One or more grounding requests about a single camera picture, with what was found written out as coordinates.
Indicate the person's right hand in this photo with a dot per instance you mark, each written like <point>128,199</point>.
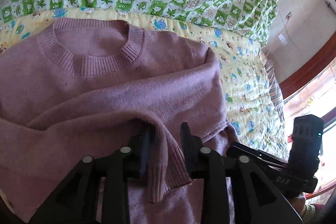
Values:
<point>298,203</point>

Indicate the plaid striped bed sheet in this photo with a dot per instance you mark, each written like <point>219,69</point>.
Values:
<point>275,91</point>

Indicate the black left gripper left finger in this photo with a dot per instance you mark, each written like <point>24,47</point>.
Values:
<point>101,183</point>

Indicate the white charger with cable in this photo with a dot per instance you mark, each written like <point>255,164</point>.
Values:
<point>277,35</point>

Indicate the white wall socket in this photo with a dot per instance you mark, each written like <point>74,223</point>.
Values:
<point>288,16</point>

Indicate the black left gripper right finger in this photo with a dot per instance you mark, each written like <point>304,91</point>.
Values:
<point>234,186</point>

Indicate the pink knitted sweater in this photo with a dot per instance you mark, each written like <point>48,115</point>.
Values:
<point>85,87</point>

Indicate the red wooden window frame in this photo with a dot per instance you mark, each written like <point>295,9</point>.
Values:
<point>310,69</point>

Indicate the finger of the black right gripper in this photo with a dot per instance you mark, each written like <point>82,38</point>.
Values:
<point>241,152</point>

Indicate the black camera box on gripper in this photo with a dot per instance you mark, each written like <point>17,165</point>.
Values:
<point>306,142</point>

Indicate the yellow cartoon bear quilt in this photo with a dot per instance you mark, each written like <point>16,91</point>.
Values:
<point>244,79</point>

